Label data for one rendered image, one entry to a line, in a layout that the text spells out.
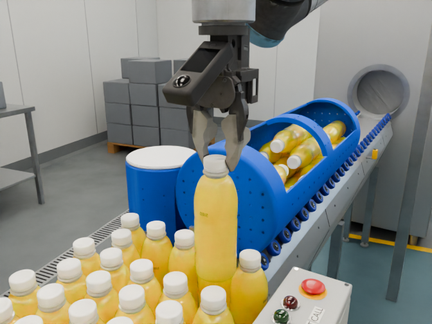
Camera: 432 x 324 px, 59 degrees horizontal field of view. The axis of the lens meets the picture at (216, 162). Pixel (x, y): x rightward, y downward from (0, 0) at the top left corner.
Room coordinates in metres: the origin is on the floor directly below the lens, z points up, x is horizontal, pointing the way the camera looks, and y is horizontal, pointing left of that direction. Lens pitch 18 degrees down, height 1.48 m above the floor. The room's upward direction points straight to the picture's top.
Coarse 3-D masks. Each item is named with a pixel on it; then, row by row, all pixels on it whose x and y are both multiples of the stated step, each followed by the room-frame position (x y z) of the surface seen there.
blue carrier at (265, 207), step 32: (256, 128) 1.18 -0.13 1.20; (320, 128) 1.18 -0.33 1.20; (352, 128) 1.51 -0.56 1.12; (192, 160) 0.88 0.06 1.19; (256, 160) 0.82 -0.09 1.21; (192, 192) 0.88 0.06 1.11; (256, 192) 0.79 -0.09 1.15; (288, 192) 0.83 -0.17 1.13; (192, 224) 0.88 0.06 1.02; (256, 224) 0.79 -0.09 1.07
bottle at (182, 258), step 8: (176, 248) 0.67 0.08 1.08; (184, 248) 0.65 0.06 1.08; (192, 248) 0.67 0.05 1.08; (176, 256) 0.65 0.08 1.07; (184, 256) 0.65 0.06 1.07; (192, 256) 0.65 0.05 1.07; (168, 264) 0.66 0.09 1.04; (176, 264) 0.65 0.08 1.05; (184, 264) 0.64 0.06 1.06; (192, 264) 0.65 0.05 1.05; (168, 272) 0.66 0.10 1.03; (184, 272) 0.64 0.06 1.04; (192, 272) 0.64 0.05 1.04; (192, 280) 0.64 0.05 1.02; (192, 288) 0.64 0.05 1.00
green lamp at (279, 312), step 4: (276, 312) 0.44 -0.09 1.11; (280, 312) 0.44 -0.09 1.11; (284, 312) 0.44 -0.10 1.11; (276, 316) 0.43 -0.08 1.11; (280, 316) 0.43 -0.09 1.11; (284, 316) 0.43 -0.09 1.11; (288, 316) 0.44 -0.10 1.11; (276, 320) 0.43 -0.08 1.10; (280, 320) 0.43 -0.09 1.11; (284, 320) 0.43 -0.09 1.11; (288, 320) 0.43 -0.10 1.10
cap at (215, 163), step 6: (210, 156) 0.57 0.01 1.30; (216, 156) 0.57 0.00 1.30; (222, 156) 0.57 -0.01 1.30; (204, 162) 0.55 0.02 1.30; (210, 162) 0.55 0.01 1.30; (216, 162) 0.54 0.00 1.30; (222, 162) 0.55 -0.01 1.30; (204, 168) 0.55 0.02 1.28; (210, 168) 0.54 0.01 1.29; (216, 168) 0.54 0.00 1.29; (222, 168) 0.55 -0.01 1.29
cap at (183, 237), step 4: (176, 232) 0.68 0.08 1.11; (180, 232) 0.68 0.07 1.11; (184, 232) 0.68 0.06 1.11; (188, 232) 0.68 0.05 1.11; (192, 232) 0.68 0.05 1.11; (176, 236) 0.66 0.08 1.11; (180, 236) 0.66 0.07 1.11; (184, 236) 0.66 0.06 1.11; (188, 236) 0.66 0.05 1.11; (192, 236) 0.67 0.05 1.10; (176, 240) 0.66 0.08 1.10; (180, 240) 0.66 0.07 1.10; (184, 240) 0.66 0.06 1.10; (188, 240) 0.66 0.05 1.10; (192, 240) 0.66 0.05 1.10; (180, 244) 0.66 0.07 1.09; (184, 244) 0.66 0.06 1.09; (188, 244) 0.66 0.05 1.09
